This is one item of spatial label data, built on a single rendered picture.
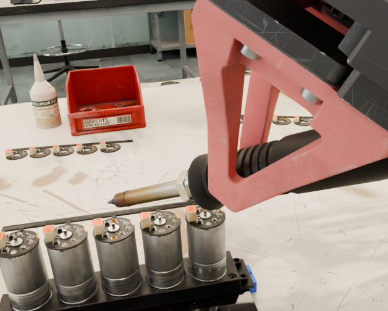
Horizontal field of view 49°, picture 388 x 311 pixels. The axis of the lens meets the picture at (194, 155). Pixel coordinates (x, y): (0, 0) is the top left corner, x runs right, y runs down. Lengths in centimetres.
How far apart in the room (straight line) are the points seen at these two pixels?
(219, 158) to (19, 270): 15
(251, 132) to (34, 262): 15
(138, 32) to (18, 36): 120
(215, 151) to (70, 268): 14
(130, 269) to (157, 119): 36
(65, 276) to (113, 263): 3
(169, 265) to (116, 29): 450
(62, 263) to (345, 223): 23
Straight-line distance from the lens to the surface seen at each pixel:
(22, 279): 27
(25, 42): 475
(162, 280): 28
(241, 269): 30
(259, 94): 17
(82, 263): 27
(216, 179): 16
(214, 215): 27
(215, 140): 15
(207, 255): 27
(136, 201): 22
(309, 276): 32
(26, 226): 29
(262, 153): 16
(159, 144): 52
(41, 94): 61
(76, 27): 471
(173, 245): 26
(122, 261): 26
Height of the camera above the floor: 96
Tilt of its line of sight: 25 degrees down
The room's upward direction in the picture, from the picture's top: 3 degrees counter-clockwise
